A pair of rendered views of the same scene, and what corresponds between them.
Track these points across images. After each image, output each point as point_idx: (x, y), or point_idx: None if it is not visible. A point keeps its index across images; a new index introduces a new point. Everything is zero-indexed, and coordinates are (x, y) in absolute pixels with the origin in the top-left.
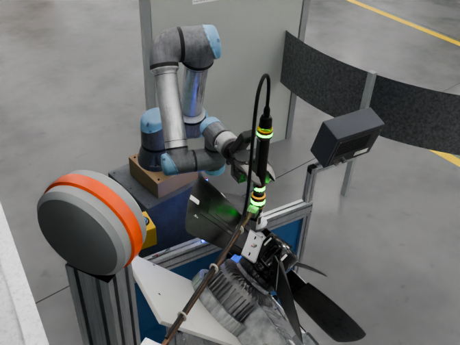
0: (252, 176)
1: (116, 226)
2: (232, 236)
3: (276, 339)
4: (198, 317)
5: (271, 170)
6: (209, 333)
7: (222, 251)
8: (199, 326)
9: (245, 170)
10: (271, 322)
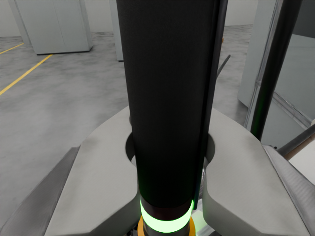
0: (231, 119)
1: None
2: (286, 148)
3: (204, 161)
4: (309, 179)
5: (114, 116)
6: (290, 161)
7: (310, 132)
8: (310, 157)
9: (267, 161)
10: (203, 173)
